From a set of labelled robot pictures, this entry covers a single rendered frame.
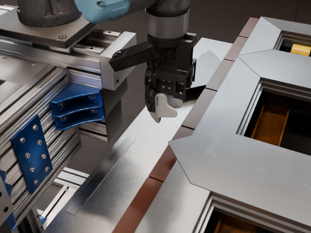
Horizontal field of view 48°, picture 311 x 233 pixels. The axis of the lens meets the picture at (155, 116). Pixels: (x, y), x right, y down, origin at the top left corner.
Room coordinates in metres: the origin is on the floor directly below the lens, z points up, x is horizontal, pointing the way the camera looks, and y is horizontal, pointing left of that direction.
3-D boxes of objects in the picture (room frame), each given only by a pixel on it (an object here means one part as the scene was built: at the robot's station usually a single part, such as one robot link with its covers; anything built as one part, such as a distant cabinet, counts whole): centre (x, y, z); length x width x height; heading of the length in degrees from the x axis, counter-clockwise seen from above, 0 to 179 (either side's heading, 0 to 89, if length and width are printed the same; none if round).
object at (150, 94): (0.56, 0.01, 0.98); 0.05 x 0.02 x 0.09; 159
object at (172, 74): (0.57, -0.03, 1.04); 0.09 x 0.08 x 0.12; 69
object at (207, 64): (1.09, -0.20, 0.70); 0.39 x 0.12 x 0.04; 155
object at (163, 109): (0.56, -0.02, 0.94); 0.06 x 0.03 x 0.09; 69
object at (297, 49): (1.07, -0.50, 0.79); 0.06 x 0.05 x 0.04; 65
